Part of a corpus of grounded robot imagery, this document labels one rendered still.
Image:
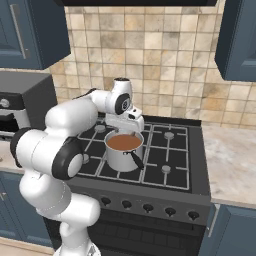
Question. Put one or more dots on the blue wall cupboard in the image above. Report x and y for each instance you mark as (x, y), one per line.
(238, 40)

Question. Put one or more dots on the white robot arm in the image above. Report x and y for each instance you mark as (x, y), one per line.
(66, 120)

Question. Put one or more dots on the black range hood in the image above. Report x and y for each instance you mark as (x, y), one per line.
(133, 2)

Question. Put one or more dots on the silver saucepan with hot chocolate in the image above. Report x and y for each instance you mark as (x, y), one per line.
(124, 142)

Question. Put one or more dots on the grey toaster oven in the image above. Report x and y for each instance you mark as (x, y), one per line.
(30, 96)

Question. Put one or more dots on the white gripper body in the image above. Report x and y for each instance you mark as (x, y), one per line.
(124, 123)

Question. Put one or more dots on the black oven door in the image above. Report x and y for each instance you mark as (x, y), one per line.
(150, 236)

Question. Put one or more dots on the black stove knob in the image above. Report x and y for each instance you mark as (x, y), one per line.
(126, 204)
(148, 208)
(170, 211)
(105, 200)
(193, 215)

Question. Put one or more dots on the blue base cupboard door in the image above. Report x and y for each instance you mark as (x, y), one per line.
(16, 213)
(233, 233)

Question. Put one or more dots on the black gas stove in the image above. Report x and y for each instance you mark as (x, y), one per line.
(173, 160)

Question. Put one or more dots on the blue wall cupboard door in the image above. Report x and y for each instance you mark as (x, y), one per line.
(36, 36)

